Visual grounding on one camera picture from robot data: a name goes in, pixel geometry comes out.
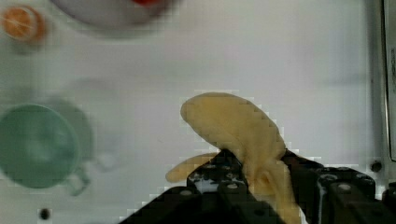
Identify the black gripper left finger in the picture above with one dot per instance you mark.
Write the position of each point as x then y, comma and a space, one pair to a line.
215, 193

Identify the orange slice toy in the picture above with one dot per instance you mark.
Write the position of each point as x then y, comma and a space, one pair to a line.
23, 23

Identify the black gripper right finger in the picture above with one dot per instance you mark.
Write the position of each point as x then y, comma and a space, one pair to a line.
340, 195

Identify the red plush ketchup bottle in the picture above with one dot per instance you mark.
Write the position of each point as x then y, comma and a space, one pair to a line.
146, 2

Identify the green mug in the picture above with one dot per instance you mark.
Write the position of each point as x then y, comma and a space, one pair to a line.
44, 145

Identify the grey round plate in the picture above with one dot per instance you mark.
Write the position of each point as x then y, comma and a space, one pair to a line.
115, 14

